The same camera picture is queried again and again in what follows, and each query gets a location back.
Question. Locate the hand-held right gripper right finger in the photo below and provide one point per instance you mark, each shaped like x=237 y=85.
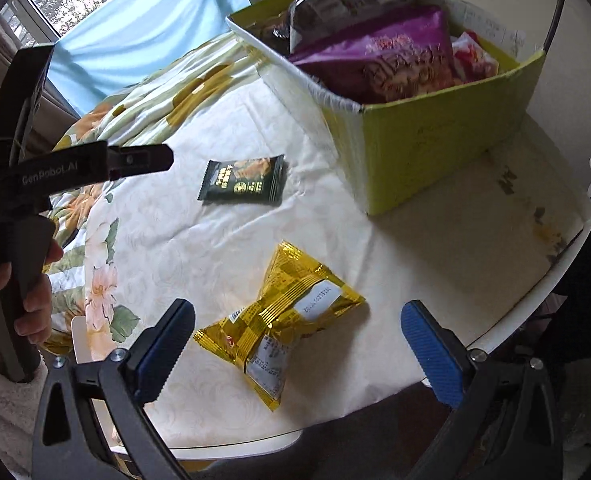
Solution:
x=430 y=350

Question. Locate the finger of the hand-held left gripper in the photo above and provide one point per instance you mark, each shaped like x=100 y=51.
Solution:
x=143 y=160

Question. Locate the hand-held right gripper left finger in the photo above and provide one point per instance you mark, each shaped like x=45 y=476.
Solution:
x=165 y=345

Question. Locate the gold snack packet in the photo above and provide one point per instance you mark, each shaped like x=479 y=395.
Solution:
x=285 y=310

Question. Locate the yellow-green cardboard box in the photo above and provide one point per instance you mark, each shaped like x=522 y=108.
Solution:
x=425 y=150

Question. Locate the dark grey-purple snack packet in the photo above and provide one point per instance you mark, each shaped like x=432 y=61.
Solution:
x=335 y=0

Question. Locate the large purple snack packet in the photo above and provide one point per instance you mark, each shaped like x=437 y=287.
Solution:
x=375 y=55

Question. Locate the person's left forearm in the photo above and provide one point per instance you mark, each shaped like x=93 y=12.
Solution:
x=5 y=420

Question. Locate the person's left hand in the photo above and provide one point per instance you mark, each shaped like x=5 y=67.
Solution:
x=35 y=310

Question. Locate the floral striped blanket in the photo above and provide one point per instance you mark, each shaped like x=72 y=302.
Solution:
x=140 y=105

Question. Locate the light wooden stick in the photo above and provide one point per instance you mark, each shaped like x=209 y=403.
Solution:
x=82 y=335

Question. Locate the small black snack packet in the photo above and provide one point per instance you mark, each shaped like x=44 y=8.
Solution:
x=240 y=180

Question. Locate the light blue window cloth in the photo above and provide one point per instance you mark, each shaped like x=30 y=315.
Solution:
x=140 y=25

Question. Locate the dark cloth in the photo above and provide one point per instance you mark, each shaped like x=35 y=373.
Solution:
x=590 y=285

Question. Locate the pink red snack packet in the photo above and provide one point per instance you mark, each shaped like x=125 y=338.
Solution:
x=475 y=60

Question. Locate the dark metal tube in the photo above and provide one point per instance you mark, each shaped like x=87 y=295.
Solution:
x=558 y=10

